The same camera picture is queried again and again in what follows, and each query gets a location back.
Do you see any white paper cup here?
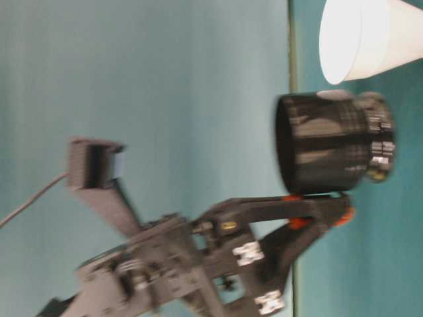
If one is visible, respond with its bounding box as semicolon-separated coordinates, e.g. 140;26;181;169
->
319;0;423;85

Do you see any blue-green table cloth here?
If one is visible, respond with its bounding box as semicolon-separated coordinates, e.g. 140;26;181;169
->
289;0;423;317

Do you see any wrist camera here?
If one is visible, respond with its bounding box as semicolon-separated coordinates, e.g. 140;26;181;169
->
65;137;146;236

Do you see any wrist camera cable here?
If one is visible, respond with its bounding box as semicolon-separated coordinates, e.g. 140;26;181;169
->
0;173;69;229

